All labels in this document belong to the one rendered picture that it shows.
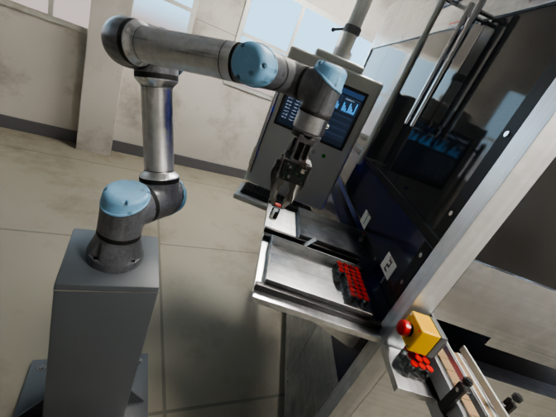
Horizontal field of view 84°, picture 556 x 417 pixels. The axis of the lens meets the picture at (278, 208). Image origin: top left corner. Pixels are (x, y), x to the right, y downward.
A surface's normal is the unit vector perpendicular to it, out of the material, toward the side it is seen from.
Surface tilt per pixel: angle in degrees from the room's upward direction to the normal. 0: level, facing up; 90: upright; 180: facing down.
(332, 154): 90
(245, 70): 90
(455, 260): 90
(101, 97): 90
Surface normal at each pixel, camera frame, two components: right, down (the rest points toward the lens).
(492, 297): -0.04, 0.41
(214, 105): 0.32, 0.51
